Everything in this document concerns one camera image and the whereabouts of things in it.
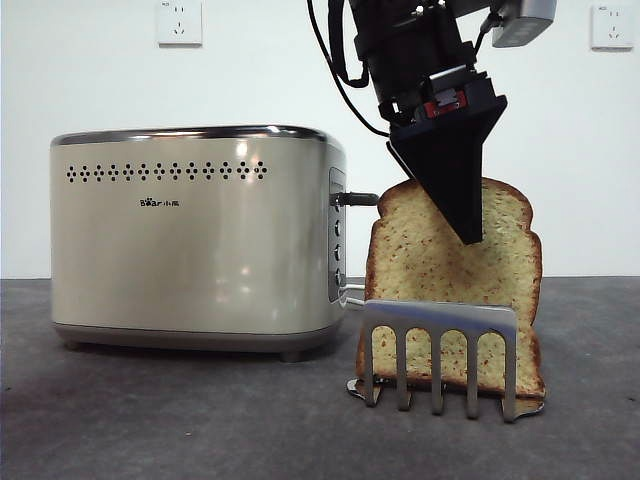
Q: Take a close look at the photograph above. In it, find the grey toaster lever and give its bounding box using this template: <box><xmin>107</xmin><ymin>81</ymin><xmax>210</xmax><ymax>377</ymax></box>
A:
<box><xmin>332</xmin><ymin>191</ymin><xmax>380</xmax><ymax>209</ymax></box>

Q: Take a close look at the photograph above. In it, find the white wall socket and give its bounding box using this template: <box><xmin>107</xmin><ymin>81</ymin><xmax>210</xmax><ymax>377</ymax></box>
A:
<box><xmin>591</xmin><ymin>4</ymin><xmax>635</xmax><ymax>51</ymax></box>
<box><xmin>158</xmin><ymin>0</ymin><xmax>204</xmax><ymax>49</ymax></box>

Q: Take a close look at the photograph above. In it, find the cream two-slot toaster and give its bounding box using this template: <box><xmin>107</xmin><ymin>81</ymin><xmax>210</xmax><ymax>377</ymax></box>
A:
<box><xmin>49</xmin><ymin>124</ymin><xmax>350</xmax><ymax>362</ymax></box>

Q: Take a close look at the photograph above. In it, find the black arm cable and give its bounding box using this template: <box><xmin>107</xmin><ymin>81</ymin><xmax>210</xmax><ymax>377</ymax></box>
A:
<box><xmin>306</xmin><ymin>0</ymin><xmax>391</xmax><ymax>137</ymax></box>

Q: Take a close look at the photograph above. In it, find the white toaster power cable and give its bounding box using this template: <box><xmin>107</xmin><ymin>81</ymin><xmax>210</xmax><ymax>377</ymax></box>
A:
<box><xmin>339</xmin><ymin>283</ymin><xmax>369</xmax><ymax>307</ymax></box>

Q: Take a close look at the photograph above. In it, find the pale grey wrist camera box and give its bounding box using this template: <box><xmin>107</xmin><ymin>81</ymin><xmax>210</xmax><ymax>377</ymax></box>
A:
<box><xmin>491</xmin><ymin>0</ymin><xmax>559</xmax><ymax>50</ymax></box>

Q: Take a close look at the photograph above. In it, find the black camera cable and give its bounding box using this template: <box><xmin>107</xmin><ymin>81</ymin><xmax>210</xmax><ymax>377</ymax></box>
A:
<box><xmin>471</xmin><ymin>12</ymin><xmax>503</xmax><ymax>57</ymax></box>

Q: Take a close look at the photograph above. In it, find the silver metal toast rack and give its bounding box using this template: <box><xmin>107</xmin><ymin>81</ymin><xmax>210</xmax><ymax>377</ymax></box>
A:
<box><xmin>346</xmin><ymin>299</ymin><xmax>546</xmax><ymax>424</ymax></box>

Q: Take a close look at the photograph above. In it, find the bread slice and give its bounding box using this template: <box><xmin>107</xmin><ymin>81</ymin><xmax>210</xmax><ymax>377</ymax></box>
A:
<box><xmin>355</xmin><ymin>177</ymin><xmax>547</xmax><ymax>399</ymax></box>

